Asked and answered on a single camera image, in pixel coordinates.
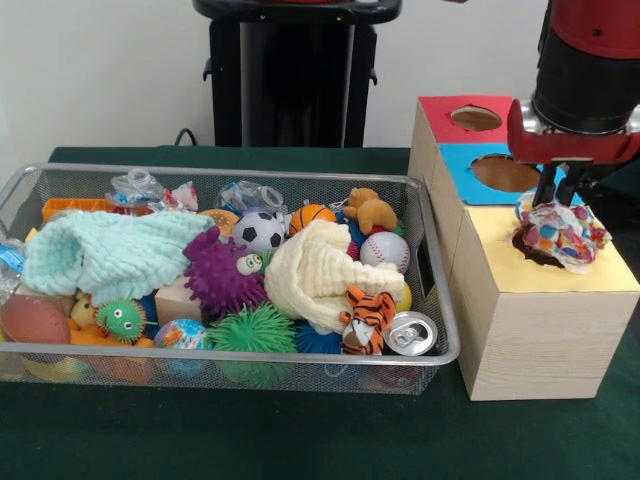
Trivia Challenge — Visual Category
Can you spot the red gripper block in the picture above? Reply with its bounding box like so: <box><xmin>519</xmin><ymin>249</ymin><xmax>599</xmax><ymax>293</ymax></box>
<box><xmin>507</xmin><ymin>98</ymin><xmax>640</xmax><ymax>208</ymax></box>

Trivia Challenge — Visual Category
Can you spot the tiger plush toy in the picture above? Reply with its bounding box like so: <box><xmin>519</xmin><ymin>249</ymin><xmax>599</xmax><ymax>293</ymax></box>
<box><xmin>338</xmin><ymin>285</ymin><xmax>398</xmax><ymax>356</ymax></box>

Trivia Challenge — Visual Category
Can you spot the pale yellow cloth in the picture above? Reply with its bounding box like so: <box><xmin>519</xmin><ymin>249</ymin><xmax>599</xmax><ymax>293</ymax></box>
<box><xmin>263</xmin><ymin>218</ymin><xmax>406</xmax><ymax>336</ymax></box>

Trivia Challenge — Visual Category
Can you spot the clear mesh bin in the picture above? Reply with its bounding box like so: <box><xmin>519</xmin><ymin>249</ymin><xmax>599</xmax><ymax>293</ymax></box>
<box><xmin>0</xmin><ymin>163</ymin><xmax>462</xmax><ymax>396</ymax></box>

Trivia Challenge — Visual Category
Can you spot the white ball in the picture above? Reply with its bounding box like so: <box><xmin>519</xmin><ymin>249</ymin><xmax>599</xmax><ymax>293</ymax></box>
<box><xmin>360</xmin><ymin>231</ymin><xmax>412</xmax><ymax>275</ymax></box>

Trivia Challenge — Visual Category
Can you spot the orange bear plush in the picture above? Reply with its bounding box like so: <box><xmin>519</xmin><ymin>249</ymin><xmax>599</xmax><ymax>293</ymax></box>
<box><xmin>343</xmin><ymin>188</ymin><xmax>399</xmax><ymax>236</ymax></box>

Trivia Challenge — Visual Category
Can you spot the silver drink can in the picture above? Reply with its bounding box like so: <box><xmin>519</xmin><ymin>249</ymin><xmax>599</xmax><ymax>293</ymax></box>
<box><xmin>383</xmin><ymin>311</ymin><xmax>439</xmax><ymax>357</ymax></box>

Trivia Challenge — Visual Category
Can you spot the small orange basketball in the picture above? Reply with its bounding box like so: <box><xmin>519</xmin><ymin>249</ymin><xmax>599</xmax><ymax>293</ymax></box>
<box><xmin>289</xmin><ymin>204</ymin><xmax>337</xmax><ymax>237</ymax></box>

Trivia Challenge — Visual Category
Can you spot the small soccer ball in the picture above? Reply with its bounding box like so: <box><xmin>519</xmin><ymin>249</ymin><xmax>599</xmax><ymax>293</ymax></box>
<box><xmin>232</xmin><ymin>208</ymin><xmax>287</xmax><ymax>253</ymax></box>

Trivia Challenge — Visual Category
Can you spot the large green spiky ball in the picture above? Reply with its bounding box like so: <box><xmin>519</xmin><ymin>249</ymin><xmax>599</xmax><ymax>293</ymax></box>
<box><xmin>207</xmin><ymin>302</ymin><xmax>299</xmax><ymax>389</ymax></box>

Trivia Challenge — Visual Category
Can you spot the purple spiky ball with eyes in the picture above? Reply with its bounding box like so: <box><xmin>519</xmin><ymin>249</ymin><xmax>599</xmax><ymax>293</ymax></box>
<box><xmin>184</xmin><ymin>224</ymin><xmax>276</xmax><ymax>319</ymax></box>

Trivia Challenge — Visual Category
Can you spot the dark green table cloth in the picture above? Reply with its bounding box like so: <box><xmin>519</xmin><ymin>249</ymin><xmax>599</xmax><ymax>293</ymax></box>
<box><xmin>0</xmin><ymin>145</ymin><xmax>640</xmax><ymax>480</ymax></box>

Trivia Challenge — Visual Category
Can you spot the mint green cloth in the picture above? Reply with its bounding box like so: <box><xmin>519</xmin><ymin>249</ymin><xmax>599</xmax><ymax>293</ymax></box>
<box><xmin>20</xmin><ymin>208</ymin><xmax>216</xmax><ymax>306</ymax></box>

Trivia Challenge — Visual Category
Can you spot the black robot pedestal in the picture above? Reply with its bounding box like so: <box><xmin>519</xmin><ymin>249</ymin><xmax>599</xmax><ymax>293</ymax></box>
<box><xmin>193</xmin><ymin>0</ymin><xmax>403</xmax><ymax>149</ymax></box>

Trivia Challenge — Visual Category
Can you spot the black cable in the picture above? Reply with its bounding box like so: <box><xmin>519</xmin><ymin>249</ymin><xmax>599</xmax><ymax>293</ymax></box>
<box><xmin>175</xmin><ymin>127</ymin><xmax>206</xmax><ymax>149</ymax></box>

